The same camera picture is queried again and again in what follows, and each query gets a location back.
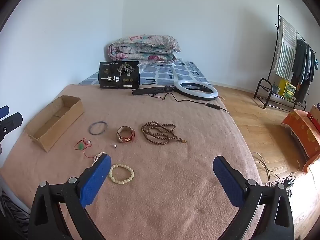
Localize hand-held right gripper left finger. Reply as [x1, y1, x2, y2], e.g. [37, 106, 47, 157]
[27, 153, 112, 240]

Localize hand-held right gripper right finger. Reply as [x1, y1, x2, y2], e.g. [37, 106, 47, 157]
[212, 155, 294, 240]

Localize cream bead bracelet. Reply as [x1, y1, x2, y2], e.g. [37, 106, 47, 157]
[108, 163, 135, 186]

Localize white pearl necklace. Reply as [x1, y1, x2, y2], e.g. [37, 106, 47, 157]
[91, 152, 108, 167]

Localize cardboard box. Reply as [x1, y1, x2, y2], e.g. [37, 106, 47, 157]
[26, 95, 85, 152]

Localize red string green pendant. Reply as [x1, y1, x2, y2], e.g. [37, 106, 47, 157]
[74, 137, 94, 159]

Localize blue grey bangle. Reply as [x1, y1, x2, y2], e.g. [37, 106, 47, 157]
[89, 121, 108, 136]

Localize red strap wristwatch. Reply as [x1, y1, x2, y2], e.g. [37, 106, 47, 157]
[116, 126, 136, 142]

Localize brown wooden bead necklace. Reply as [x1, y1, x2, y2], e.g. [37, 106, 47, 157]
[141, 121, 188, 145]

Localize pink blanket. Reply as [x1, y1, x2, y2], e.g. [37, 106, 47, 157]
[0, 84, 263, 240]

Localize orange covered furniture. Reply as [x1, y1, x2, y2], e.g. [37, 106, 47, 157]
[282, 109, 320, 173]

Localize zebra striped clothing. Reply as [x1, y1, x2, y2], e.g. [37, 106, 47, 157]
[0, 195, 30, 240]

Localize black folded tripod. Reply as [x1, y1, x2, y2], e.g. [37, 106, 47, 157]
[132, 85, 175, 96]

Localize black snack bag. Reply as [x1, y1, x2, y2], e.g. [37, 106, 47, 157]
[98, 60, 140, 90]

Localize black and silver flat device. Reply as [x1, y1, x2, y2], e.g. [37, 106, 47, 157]
[173, 79, 219, 101]

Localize yellow box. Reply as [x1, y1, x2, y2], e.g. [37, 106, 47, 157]
[278, 79, 297, 98]

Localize blue grey patterned sheet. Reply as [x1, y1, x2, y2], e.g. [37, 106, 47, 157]
[79, 59, 210, 85]

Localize folded floral quilt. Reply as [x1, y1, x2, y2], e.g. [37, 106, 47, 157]
[107, 34, 182, 65]

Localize dark hanging clothes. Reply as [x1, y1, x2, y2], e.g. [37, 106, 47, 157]
[291, 39, 317, 103]

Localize striped green white towel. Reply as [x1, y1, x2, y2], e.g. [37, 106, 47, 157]
[274, 17, 298, 79]

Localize black clothes rack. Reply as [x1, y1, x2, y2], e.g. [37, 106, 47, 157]
[253, 4, 318, 110]

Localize tangle of floor cables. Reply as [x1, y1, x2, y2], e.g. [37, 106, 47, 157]
[252, 152, 300, 190]

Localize black ring light cable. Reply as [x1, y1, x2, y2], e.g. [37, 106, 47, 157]
[147, 91, 229, 113]

